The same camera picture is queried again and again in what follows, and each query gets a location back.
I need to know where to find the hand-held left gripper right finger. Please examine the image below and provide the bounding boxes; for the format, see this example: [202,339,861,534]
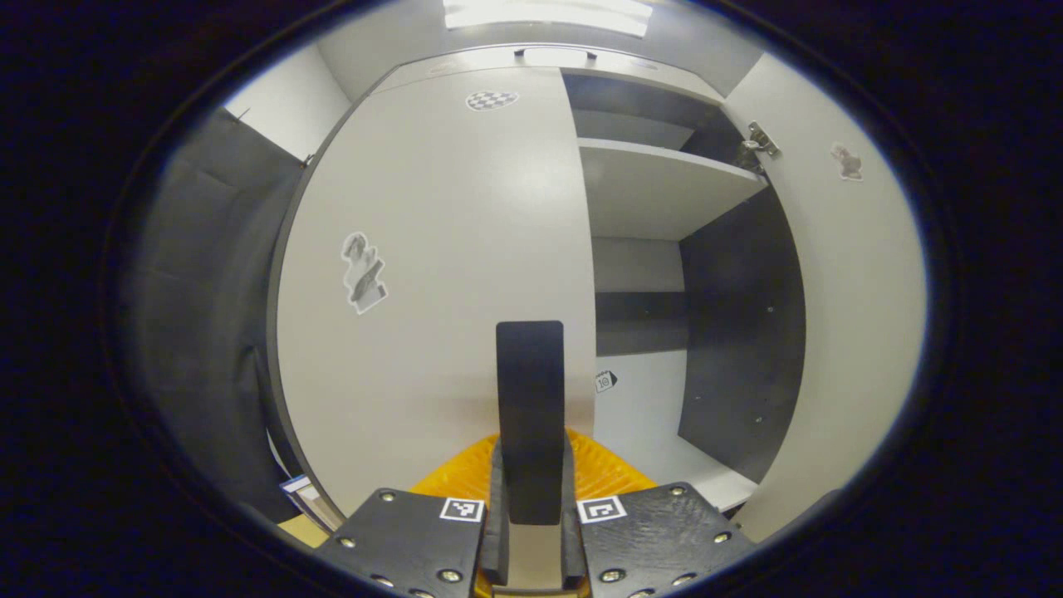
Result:
[561,428,757,598]

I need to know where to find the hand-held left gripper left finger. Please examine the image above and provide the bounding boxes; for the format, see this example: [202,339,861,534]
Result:
[316,432,509,598]

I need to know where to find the black door handle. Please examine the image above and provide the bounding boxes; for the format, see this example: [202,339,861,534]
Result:
[496,321,566,526]

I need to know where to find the grey double-door shoe cabinet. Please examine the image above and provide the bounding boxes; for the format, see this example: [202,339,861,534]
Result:
[270,43,811,532]

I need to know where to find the grey shoe cabinet door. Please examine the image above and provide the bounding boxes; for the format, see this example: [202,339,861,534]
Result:
[274,66,599,524]
[721,51,928,545]

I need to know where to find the grey cabinet shelf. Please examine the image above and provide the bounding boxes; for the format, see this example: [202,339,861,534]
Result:
[615,432,758,512]
[577,137,769,242]

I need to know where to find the metal door hinge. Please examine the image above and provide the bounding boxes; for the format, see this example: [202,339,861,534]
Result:
[737,121,782,174]

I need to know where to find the black backdrop cloth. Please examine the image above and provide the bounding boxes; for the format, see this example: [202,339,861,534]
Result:
[116,108,312,524]

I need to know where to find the large ceiling light panel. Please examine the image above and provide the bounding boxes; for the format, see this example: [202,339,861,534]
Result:
[443,0,654,39]

